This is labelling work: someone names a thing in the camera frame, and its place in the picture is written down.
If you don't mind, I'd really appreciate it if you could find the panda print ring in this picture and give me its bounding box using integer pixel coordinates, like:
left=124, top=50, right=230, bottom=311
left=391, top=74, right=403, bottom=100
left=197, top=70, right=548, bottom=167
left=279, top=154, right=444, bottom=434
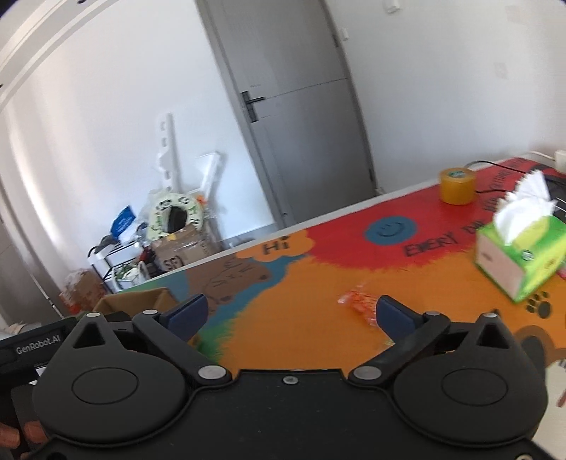
left=148, top=192, right=206, bottom=242

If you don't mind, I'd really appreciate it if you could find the person's left hand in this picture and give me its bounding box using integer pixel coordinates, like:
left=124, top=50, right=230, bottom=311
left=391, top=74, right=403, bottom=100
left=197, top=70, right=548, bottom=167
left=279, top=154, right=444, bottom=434
left=0, top=420, right=49, bottom=460

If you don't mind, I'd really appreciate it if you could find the blue bag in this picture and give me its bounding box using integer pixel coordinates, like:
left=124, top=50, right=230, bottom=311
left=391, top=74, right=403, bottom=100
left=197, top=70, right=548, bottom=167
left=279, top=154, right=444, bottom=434
left=110, top=206, right=135, bottom=237

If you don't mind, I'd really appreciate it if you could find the red and black cable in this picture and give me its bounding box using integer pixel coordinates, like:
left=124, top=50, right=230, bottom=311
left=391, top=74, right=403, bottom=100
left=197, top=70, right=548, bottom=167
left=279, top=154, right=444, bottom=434
left=475, top=161, right=531, bottom=195

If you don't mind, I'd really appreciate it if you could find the black door handle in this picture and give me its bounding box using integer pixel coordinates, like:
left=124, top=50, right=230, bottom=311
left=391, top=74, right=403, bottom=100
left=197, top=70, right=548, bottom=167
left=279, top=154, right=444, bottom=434
left=241, top=91, right=266, bottom=122

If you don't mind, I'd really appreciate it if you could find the black charger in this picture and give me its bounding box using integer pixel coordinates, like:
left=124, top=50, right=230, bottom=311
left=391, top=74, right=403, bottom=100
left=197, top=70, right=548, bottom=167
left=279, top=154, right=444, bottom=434
left=545, top=174, right=566, bottom=219

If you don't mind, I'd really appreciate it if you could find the short white rack part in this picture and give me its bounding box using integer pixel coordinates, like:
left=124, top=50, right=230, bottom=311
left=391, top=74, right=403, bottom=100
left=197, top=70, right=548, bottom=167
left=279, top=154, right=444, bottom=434
left=195, top=153, right=222, bottom=200

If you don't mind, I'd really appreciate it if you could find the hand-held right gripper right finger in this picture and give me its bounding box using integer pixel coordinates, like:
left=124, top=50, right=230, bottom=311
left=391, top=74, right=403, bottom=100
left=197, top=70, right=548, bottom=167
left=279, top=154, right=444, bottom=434
left=348, top=295, right=531, bottom=390

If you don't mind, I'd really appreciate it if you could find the yellow tape roll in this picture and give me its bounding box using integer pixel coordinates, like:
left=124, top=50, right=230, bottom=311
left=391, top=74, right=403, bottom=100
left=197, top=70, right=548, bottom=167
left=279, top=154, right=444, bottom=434
left=439, top=167, right=477, bottom=205

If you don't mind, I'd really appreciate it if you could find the small cardboard box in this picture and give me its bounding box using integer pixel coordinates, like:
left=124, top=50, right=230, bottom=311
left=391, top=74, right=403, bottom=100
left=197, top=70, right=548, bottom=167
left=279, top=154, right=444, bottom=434
left=62, top=270, right=107, bottom=310

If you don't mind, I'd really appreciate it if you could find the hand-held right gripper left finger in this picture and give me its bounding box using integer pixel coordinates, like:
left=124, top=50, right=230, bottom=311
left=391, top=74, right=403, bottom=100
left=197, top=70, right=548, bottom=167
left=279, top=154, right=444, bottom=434
left=66, top=294, right=233, bottom=385

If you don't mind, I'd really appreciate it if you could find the grey door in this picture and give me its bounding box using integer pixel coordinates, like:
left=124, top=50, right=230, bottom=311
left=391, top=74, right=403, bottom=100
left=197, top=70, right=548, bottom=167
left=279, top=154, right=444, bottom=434
left=197, top=0, right=376, bottom=228

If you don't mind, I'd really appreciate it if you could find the tall white rack part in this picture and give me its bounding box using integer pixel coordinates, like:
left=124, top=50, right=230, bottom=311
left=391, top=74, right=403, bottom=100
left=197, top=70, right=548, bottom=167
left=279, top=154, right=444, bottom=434
left=155, top=113, right=180, bottom=193

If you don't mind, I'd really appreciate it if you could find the orange snack packet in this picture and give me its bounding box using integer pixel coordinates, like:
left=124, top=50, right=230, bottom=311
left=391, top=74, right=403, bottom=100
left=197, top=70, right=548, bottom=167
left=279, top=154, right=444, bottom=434
left=337, top=284, right=381, bottom=330

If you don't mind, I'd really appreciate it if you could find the taped cardboard box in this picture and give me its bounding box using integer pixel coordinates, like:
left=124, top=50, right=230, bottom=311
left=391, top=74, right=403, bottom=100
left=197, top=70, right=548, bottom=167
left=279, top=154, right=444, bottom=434
left=152, top=225, right=219, bottom=272

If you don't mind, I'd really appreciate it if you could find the black metal rack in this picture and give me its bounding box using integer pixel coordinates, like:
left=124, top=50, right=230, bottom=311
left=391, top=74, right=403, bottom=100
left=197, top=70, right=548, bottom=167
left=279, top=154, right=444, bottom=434
left=88, top=241, right=155, bottom=295

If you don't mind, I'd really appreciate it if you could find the green tissue box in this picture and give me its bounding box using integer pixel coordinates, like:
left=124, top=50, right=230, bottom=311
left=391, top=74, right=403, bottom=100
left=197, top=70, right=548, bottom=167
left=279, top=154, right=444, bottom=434
left=475, top=170, right=566, bottom=304

